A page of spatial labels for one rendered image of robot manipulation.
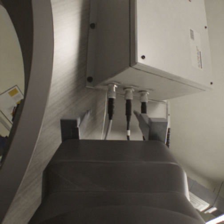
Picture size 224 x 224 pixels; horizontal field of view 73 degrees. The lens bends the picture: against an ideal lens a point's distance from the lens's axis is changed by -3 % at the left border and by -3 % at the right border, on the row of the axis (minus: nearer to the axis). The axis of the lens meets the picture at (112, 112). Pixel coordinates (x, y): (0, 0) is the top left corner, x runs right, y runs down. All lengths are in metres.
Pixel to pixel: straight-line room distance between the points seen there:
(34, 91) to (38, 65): 0.03
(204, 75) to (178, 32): 0.08
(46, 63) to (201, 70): 0.24
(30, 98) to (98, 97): 0.13
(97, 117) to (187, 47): 0.19
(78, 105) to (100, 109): 0.04
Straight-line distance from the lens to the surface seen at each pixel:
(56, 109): 0.26
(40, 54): 0.23
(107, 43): 0.27
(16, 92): 6.38
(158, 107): 0.38
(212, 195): 5.29
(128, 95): 0.28
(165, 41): 0.25
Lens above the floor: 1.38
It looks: 29 degrees up
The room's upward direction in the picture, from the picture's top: 47 degrees clockwise
